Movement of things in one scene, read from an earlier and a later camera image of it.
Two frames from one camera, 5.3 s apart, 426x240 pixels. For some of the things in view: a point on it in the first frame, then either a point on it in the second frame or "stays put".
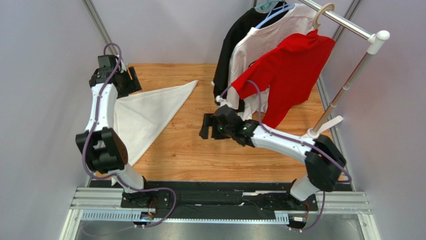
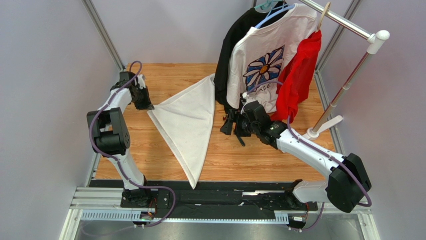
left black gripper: [134, 84] → [147, 104]
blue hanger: [278, 11] stays put
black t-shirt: [247, 22] stays put
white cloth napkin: [140, 117] → [186, 118]
